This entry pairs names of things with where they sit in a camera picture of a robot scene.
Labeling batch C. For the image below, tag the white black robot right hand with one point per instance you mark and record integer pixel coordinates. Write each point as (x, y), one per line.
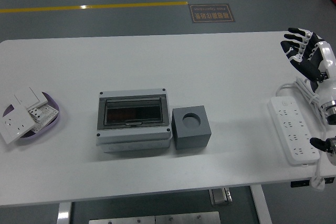
(328, 58)

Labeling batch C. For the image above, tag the grey electrical box clear lid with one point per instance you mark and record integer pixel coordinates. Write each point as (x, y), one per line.
(131, 134)

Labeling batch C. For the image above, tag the orange cylinder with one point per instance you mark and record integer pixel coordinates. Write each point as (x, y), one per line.
(122, 115)

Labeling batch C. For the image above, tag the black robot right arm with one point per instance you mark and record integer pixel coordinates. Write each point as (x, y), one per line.
(331, 115)

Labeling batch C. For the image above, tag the black table control box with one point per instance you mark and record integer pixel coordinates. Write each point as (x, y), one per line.
(299, 183)

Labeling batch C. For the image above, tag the grey cube with round hole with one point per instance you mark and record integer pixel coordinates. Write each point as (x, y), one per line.
(191, 140)

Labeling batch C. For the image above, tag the white power strip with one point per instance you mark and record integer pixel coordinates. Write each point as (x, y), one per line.
(294, 134)

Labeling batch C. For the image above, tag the white power plug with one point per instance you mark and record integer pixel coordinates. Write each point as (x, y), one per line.
(317, 182)

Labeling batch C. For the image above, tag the dark floor sign orange text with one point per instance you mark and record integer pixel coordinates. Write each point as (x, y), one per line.
(211, 13)

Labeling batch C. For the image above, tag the white table leg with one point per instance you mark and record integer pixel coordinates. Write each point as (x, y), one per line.
(63, 214)
(261, 205)

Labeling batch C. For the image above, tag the yellow floor tape line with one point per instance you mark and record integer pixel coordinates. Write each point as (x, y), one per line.
(105, 6)

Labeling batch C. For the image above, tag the white plate with small holes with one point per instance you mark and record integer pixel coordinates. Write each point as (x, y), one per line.
(48, 115)

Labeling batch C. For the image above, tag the small white socket module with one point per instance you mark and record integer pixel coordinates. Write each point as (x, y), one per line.
(35, 113)

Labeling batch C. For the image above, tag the purple tray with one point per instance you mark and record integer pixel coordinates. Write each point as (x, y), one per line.
(39, 133)

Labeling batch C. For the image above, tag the silver metal table bracket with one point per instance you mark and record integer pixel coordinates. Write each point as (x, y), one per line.
(220, 196)

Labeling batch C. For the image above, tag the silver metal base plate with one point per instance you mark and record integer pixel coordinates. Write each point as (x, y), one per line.
(155, 218)

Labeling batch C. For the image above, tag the white wall switch plate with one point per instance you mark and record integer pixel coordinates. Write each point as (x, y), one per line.
(27, 95)

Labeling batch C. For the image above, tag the white wall socket plate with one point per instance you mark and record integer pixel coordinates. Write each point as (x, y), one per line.
(14, 127)

